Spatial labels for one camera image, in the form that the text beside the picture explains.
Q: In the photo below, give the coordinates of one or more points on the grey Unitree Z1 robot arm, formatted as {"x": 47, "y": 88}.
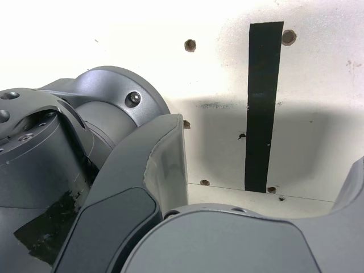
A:
{"x": 42, "y": 159}

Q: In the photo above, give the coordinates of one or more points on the black tape strip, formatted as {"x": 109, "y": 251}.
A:
{"x": 261, "y": 113}

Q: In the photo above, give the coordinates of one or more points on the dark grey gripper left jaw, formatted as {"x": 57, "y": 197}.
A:
{"x": 122, "y": 176}

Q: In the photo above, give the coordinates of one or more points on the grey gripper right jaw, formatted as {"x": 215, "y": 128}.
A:
{"x": 227, "y": 244}

